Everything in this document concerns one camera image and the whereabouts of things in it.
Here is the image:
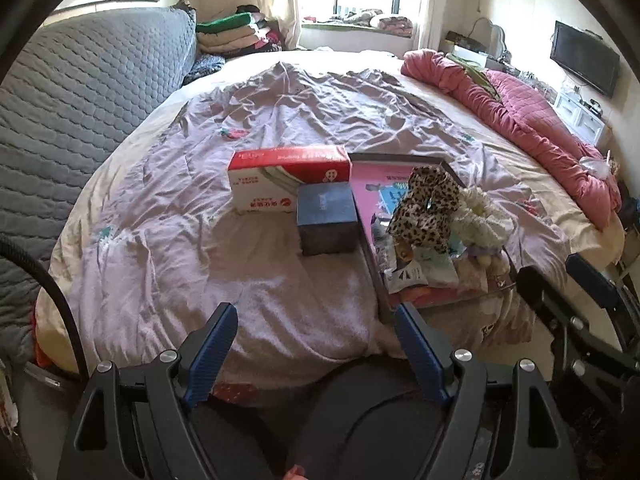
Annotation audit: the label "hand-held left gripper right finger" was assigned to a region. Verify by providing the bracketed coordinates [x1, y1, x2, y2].
[395, 302, 581, 480]

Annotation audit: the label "snack packet with face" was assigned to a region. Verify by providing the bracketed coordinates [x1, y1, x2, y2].
[384, 264, 428, 293]

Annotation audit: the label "cream curtain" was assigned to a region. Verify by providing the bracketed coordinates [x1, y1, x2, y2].
[417, 0, 449, 53]
[255, 0, 303, 51]

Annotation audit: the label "dark shallow box tray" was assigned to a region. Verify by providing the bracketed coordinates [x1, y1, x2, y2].
[347, 152, 516, 323]

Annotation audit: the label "white plastic bag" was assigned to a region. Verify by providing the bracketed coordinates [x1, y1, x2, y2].
[579, 155, 614, 181]

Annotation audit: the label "person's dark pants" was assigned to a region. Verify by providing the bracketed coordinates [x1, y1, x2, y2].
[190, 355, 453, 480]

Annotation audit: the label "grey quilted headboard cover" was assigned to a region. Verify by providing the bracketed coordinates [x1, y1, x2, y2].
[0, 6, 198, 356]

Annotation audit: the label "pile of clothes on windowsill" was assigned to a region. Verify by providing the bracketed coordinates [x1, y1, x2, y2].
[305, 7, 416, 38]

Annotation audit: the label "pink and blue book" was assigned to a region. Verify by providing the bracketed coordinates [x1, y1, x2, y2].
[350, 162, 491, 308]

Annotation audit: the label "pink quilt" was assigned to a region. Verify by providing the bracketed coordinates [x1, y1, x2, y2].
[400, 49, 623, 226]

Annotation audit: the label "dark knit blanket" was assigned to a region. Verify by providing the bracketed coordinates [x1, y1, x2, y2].
[182, 52, 226, 86]

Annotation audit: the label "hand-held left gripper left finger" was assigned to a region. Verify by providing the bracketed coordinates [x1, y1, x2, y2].
[59, 302, 239, 480]

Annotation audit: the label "grey-blue small box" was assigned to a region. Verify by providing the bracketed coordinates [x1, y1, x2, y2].
[296, 183, 361, 257]

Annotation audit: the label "white fan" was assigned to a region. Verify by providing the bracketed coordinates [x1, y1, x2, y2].
[487, 22, 509, 59]

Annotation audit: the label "lilac bed sheet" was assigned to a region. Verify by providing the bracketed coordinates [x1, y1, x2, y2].
[50, 50, 626, 403]

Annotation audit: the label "stack of folded clothes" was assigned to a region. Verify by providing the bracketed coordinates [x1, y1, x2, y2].
[195, 5, 286, 56]

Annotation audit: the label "leopard print scrunchie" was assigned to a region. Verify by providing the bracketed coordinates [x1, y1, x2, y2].
[387, 166, 463, 253]

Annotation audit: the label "cream plush bunny toy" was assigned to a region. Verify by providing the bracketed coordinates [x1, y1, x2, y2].
[475, 252, 509, 277]

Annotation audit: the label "small green-patterned tissue packet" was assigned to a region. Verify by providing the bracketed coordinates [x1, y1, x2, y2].
[420, 252, 459, 284]

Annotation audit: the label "red and white tissue pack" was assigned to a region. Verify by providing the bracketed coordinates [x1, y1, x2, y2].
[227, 144, 353, 217]

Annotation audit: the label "cream fluffy scrunchie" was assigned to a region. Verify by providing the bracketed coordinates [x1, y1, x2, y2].
[452, 186, 516, 248]

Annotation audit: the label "white drawer cabinet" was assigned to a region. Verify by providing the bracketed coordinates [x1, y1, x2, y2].
[554, 92, 608, 143]

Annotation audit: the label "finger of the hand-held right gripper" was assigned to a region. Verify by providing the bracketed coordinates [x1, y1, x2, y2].
[515, 266, 589, 332]
[566, 252, 640, 352]

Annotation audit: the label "black cable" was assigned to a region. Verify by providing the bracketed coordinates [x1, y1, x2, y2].
[0, 232, 91, 386]

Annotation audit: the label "black television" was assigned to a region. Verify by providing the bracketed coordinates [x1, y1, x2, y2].
[550, 21, 621, 98]

